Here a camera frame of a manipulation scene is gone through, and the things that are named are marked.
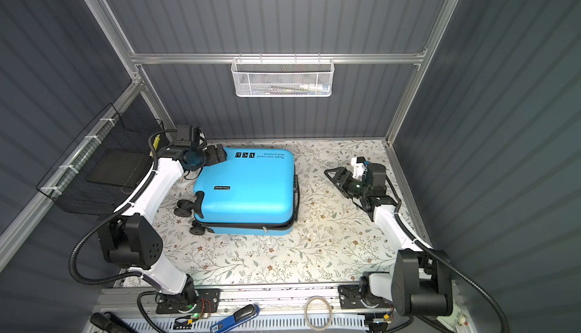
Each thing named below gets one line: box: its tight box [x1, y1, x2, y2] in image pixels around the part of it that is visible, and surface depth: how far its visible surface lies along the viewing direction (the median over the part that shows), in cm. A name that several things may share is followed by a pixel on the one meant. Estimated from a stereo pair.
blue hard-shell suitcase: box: [173, 146, 300, 237], surface depth 81 cm
